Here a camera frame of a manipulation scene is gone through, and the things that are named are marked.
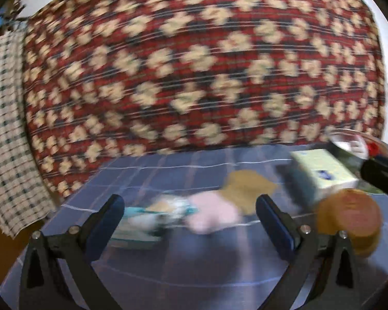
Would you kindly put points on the cream checked cloth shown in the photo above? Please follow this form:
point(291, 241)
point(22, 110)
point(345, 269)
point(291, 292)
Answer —
point(6, 119)

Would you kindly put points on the blue plaid bed sheet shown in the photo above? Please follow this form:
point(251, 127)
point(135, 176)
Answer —
point(197, 264)

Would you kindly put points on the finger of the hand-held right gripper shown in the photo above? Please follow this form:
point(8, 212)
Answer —
point(297, 184)

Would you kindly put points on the yellow sponge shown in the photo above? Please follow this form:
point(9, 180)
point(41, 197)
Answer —
point(245, 187)

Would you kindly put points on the red plaid bear-print blanket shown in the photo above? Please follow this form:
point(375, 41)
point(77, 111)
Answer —
point(181, 71)

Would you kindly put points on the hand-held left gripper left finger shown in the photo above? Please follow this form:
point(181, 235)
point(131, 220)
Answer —
point(111, 214)

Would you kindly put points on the round blue cookie tin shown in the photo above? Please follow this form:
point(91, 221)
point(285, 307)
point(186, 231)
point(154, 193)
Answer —
point(346, 139)

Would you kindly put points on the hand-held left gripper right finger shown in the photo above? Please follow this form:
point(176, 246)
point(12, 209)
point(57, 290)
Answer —
point(274, 229)

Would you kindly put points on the yellow patterned tissue box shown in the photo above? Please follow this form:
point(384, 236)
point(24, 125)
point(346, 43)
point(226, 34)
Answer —
point(326, 168)

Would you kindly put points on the cotton swab packet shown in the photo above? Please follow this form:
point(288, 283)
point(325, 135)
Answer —
point(142, 222)

